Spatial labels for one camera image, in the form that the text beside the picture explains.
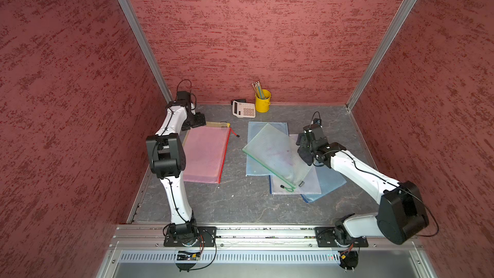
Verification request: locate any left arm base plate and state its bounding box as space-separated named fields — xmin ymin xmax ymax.
xmin=163 ymin=225 xmax=217 ymax=248

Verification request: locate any yellow pen cup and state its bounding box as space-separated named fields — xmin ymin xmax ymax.
xmin=255 ymin=90 xmax=271 ymax=113

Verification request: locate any pink mesh document bag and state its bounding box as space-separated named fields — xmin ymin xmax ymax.
xmin=183 ymin=126 xmax=232 ymax=184

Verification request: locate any left aluminium corner post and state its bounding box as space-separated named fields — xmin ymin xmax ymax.
xmin=117 ymin=0 xmax=173 ymax=102

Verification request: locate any right aluminium corner post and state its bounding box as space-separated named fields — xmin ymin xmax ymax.
xmin=346 ymin=0 xmax=417 ymax=113

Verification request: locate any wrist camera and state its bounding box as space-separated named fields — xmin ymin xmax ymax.
xmin=175 ymin=91 xmax=196 ymax=111
xmin=304 ymin=124 xmax=325 ymax=141

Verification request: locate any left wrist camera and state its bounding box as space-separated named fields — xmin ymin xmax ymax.
xmin=175 ymin=91 xmax=196 ymax=111

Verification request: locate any blue mesh document bag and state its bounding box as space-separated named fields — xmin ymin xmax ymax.
xmin=302 ymin=167 xmax=347 ymax=203

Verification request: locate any green mesh document bag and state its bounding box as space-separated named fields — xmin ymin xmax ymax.
xmin=243 ymin=122 xmax=321 ymax=194

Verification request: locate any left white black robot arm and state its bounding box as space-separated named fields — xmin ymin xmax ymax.
xmin=145 ymin=101 xmax=199 ymax=241

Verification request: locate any aluminium corner post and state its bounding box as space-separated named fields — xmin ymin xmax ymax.
xmin=346 ymin=0 xmax=417 ymax=113
xmin=117 ymin=0 xmax=173 ymax=102

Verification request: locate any light blue document bag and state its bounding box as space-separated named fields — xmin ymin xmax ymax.
xmin=243 ymin=122 xmax=289 ymax=176

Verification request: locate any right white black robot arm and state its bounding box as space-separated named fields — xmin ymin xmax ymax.
xmin=296 ymin=129 xmax=430 ymax=247

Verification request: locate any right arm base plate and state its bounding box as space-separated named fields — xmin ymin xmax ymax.
xmin=314 ymin=227 xmax=369 ymax=248

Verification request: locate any white mesh document bag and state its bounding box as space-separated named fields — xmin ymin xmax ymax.
xmin=266 ymin=133 xmax=321 ymax=194

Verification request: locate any yellow mesh document bag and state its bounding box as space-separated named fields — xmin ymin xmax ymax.
xmin=183 ymin=122 xmax=230 ymax=147

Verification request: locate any aluminium front rail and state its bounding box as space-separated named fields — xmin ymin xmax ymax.
xmin=97 ymin=224 xmax=437 ymax=277

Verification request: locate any coloured pencils bundle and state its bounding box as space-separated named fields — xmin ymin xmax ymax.
xmin=252 ymin=81 xmax=265 ymax=100

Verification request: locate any pink desk calculator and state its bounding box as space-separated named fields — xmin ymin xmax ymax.
xmin=232 ymin=100 xmax=256 ymax=118

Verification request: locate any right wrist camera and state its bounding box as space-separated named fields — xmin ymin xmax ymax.
xmin=304 ymin=124 xmax=325 ymax=141

